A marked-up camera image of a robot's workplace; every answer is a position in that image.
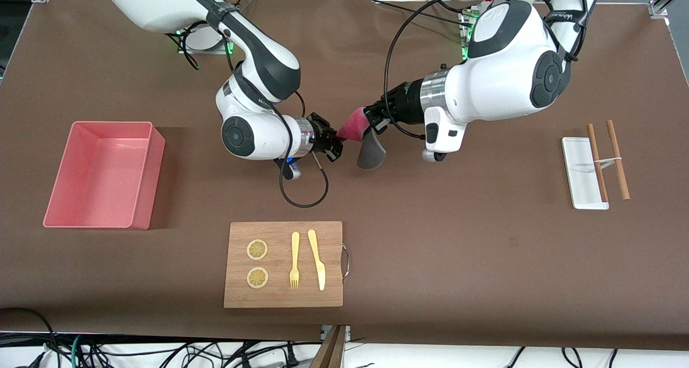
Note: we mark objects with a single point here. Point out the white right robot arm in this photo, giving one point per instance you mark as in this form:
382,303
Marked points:
253,136

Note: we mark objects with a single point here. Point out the yellow lemon slice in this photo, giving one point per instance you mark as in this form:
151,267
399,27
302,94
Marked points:
257,249
257,277

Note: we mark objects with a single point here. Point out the white rubber band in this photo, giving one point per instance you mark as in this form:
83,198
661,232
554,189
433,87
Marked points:
613,159

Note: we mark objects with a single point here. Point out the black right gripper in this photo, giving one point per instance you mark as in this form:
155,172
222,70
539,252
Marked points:
322,134

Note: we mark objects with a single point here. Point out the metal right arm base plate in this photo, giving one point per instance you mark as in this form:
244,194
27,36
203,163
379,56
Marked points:
212,51

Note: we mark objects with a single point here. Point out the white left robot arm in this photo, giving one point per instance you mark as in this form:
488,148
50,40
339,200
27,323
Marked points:
500,83

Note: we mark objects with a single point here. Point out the yellow plastic knife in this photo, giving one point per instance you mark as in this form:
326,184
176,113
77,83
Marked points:
320,274

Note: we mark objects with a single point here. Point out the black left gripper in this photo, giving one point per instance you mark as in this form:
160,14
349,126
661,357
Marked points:
405,102

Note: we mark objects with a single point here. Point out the red and grey cloth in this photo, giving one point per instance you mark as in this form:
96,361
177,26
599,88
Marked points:
355,126

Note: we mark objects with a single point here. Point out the wooden cutting board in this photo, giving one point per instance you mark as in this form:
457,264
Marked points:
280,298

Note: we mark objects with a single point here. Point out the white rectangular tray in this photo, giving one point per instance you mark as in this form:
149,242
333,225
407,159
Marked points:
578,169

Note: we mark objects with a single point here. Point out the yellow plastic fork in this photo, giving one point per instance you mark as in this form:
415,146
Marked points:
295,244

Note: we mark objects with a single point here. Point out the pink plastic bin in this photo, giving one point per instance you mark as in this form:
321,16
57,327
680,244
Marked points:
102,179

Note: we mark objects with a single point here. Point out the brown wooden plank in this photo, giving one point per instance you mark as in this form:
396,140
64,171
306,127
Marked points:
331,352

